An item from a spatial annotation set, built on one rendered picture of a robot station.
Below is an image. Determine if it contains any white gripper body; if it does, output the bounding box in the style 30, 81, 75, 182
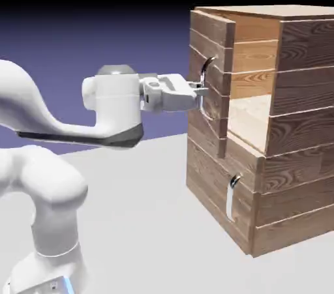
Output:
157, 74, 200, 113

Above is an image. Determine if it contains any wooden cabinet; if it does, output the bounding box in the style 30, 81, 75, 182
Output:
185, 6, 334, 258

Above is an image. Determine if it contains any short curved metal handle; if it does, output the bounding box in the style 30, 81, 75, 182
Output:
226, 172, 244, 224

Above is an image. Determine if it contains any short wooden cabinet door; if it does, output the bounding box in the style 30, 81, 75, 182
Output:
185, 134, 265, 257

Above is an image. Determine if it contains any long curved metal handle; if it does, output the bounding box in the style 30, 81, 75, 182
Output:
198, 55, 219, 121

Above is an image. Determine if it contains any tall wooden cabinet door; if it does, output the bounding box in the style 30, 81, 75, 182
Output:
187, 9, 237, 160

